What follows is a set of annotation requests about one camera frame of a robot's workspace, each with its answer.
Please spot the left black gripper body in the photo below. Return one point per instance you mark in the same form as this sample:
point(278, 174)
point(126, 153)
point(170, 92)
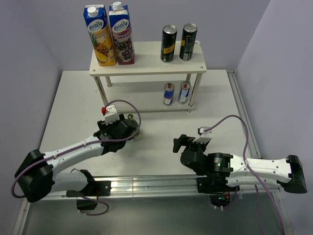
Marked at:
point(102, 126)

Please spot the aluminium right rail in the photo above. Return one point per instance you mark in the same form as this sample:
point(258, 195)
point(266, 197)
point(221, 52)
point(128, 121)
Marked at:
point(252, 146)

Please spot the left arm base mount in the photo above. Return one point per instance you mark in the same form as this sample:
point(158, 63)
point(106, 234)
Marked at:
point(89, 198)

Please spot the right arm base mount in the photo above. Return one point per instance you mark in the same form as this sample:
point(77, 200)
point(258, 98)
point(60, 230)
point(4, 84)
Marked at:
point(221, 195)

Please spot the grape juice carton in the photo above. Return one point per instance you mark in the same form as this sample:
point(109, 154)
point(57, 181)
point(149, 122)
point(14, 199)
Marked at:
point(121, 32)

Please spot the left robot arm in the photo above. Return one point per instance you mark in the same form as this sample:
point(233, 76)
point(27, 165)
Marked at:
point(43, 173)

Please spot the white two-tier shelf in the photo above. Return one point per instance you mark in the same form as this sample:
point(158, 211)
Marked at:
point(142, 83)

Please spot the pineapple juice carton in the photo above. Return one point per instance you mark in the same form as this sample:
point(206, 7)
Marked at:
point(100, 34)

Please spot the green glass bottle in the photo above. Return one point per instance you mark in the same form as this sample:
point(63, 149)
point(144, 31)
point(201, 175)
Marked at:
point(132, 119)

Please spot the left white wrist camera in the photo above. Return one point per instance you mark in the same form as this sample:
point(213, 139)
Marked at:
point(110, 114)

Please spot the black can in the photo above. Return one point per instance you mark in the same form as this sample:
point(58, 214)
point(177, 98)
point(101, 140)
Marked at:
point(188, 40)
point(169, 34)

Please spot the aluminium rail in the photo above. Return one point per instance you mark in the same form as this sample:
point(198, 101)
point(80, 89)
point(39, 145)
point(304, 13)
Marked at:
point(252, 146)
point(121, 187)

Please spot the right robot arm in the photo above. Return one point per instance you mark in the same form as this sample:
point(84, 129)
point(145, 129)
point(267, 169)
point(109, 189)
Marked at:
point(221, 172)

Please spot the silver energy can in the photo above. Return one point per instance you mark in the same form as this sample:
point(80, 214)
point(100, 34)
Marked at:
point(168, 93)
point(184, 92)

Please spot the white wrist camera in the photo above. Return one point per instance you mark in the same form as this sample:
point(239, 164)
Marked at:
point(110, 114)
point(205, 135)

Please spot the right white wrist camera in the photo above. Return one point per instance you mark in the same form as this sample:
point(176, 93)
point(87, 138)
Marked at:
point(205, 135)

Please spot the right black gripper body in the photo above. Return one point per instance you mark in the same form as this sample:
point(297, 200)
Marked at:
point(201, 147)

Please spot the aluminium front rail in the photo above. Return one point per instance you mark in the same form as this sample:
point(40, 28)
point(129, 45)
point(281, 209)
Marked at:
point(121, 187)

